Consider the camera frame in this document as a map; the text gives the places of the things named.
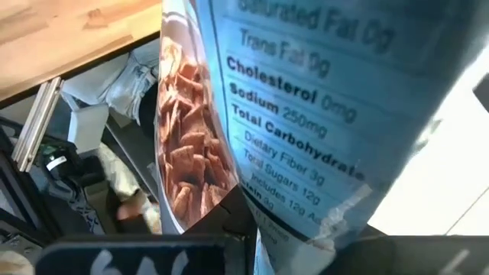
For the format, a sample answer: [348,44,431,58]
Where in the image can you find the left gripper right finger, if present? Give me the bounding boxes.
[324,225,398,275]

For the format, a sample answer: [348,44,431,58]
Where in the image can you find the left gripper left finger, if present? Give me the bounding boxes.
[186,185,257,275]

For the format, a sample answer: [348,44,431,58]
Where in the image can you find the blue cinnamon cereal box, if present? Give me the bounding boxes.
[154,0,489,275]

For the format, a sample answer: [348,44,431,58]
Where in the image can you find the person's hand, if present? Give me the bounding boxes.
[114,190,161,235]

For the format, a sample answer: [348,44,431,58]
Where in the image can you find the person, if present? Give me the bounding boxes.
[60,37,164,235]

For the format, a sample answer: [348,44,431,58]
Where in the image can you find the white box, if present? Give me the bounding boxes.
[68,105,110,154]

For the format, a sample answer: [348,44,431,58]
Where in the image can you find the black equipment with white band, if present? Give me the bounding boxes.
[0,114,112,245]

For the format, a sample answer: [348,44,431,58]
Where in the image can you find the silver aluminium extrusion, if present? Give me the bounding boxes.
[11,76,64,173]

